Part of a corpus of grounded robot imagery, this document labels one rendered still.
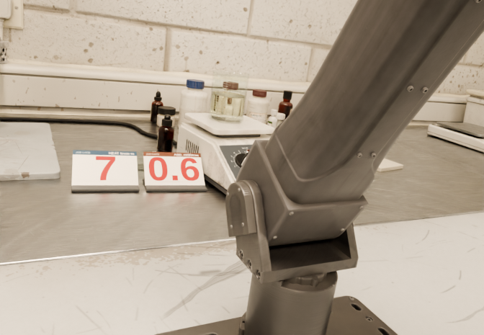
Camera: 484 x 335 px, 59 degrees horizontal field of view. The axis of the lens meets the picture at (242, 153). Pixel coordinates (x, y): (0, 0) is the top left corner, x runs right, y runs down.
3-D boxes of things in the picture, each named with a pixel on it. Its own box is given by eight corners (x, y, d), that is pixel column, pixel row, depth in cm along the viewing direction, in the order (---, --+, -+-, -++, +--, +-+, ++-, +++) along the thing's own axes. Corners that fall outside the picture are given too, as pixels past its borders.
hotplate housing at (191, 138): (301, 194, 69) (310, 146, 67) (231, 202, 62) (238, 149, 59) (230, 153, 86) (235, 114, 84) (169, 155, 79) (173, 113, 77)
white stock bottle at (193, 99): (206, 132, 100) (211, 83, 97) (178, 130, 99) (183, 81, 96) (202, 126, 106) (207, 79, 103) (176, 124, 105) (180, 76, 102)
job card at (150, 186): (207, 191, 65) (209, 165, 64) (146, 191, 62) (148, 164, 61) (197, 176, 70) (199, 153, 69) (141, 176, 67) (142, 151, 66)
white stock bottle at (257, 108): (240, 125, 113) (245, 87, 110) (258, 125, 116) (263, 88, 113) (251, 131, 108) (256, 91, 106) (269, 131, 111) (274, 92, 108)
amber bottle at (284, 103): (279, 126, 118) (284, 91, 116) (274, 123, 122) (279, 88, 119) (292, 127, 119) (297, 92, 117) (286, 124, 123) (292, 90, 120)
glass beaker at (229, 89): (217, 127, 69) (223, 74, 67) (200, 117, 75) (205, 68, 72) (253, 127, 73) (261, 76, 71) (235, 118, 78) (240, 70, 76)
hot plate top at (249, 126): (277, 134, 72) (278, 128, 72) (214, 135, 66) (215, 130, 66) (239, 117, 82) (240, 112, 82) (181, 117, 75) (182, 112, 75)
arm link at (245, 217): (226, 173, 31) (263, 204, 27) (324, 170, 35) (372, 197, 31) (217, 251, 33) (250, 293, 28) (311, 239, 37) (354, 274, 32)
